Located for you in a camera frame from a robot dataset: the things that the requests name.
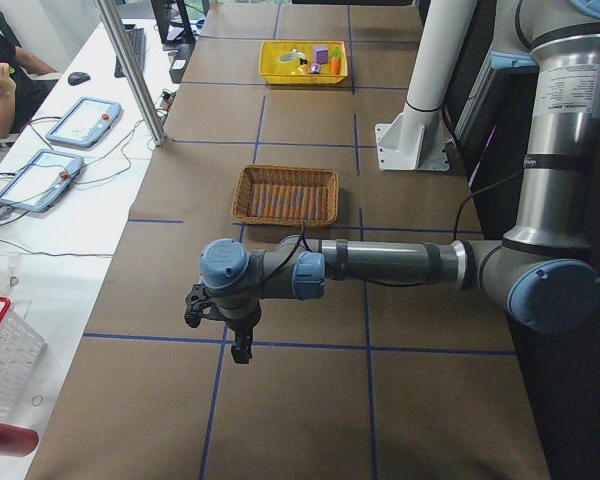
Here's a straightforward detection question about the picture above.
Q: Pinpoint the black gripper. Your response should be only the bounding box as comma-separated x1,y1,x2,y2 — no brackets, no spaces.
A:
227,305,261,365

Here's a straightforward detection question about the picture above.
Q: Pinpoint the yellow tape roll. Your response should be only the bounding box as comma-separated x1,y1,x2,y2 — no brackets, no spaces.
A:
277,51,298,65

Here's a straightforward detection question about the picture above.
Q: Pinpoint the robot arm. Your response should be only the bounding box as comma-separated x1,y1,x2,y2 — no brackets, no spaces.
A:
184,1,600,364

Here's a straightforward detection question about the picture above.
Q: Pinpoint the brown wicker basket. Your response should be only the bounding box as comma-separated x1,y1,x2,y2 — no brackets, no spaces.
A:
232,165,339,227

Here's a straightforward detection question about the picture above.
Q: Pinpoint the yellow wicker basket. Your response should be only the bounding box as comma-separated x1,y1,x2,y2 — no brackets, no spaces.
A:
259,40,349,86

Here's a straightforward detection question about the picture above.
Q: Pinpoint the red cylinder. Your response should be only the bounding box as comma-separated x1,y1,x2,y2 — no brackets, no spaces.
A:
0,423,39,457

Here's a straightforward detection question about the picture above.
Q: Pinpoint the lower teach pendant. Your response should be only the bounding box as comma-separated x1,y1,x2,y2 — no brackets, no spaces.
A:
0,149,85,213

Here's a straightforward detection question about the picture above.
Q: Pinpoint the teach pendant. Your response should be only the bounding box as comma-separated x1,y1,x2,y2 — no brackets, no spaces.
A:
45,97,122,149
0,149,85,213

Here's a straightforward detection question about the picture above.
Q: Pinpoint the white pole with base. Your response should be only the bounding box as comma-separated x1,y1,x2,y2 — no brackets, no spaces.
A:
375,0,477,172

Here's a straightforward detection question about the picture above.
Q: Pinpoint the upper teach pendant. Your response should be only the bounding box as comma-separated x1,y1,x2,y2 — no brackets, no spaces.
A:
45,97,122,149

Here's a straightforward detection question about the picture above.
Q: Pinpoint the toy panda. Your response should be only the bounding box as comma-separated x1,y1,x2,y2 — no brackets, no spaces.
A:
292,49,310,75

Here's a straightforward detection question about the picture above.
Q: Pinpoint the black power adapter box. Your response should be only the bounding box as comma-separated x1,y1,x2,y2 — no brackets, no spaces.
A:
169,44,195,84

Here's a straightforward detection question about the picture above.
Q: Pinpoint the purple foam block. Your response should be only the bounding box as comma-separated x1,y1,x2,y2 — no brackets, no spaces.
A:
312,44,329,65

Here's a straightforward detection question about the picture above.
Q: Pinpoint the orange toy carrot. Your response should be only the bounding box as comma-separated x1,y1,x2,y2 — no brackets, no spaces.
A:
330,47,342,76

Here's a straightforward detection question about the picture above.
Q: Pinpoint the black computer mouse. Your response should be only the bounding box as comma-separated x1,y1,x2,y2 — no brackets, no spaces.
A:
67,72,91,86

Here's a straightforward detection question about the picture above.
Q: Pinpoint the black keyboard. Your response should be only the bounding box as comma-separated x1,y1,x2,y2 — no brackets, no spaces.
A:
113,26,147,79

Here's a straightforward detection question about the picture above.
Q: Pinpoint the seated person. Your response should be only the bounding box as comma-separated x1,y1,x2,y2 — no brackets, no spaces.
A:
0,33,57,138

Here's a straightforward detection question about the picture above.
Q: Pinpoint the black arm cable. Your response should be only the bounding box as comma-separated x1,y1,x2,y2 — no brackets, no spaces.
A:
259,164,526,289

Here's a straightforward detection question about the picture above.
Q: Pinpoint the aluminium frame post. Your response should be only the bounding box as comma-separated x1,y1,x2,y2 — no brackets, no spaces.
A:
95,0,166,147

